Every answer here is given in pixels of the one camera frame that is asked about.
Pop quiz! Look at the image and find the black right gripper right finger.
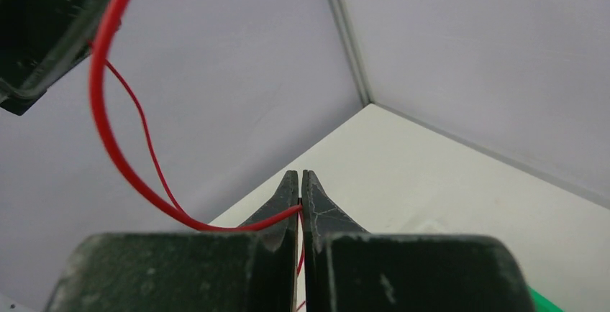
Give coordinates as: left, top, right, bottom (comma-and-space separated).
301, 170, 535, 311

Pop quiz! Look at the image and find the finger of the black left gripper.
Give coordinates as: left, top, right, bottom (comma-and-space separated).
1, 0, 109, 116

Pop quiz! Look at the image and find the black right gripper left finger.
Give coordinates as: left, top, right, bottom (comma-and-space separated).
45, 170, 299, 312

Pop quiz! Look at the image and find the green plastic bin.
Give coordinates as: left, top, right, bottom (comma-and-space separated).
529, 287, 563, 312

